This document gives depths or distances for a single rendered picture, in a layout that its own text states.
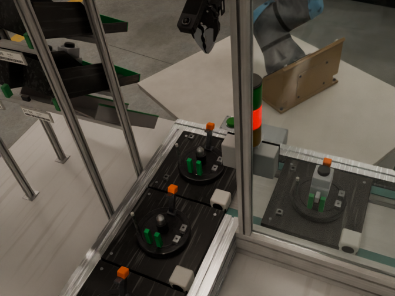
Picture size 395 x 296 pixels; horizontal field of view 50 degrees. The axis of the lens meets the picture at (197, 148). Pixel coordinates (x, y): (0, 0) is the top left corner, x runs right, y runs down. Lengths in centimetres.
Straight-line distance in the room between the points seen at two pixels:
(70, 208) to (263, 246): 61
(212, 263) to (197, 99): 76
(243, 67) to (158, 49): 289
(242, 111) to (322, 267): 49
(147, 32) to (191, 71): 209
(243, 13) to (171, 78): 112
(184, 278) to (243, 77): 50
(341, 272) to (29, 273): 83
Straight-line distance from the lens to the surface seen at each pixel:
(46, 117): 103
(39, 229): 137
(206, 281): 104
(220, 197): 113
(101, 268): 110
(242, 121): 81
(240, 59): 72
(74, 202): 139
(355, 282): 113
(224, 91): 166
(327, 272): 112
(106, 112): 115
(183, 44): 359
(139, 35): 382
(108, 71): 107
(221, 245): 109
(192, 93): 167
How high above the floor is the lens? 189
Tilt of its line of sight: 46 degrees down
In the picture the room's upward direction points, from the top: 8 degrees counter-clockwise
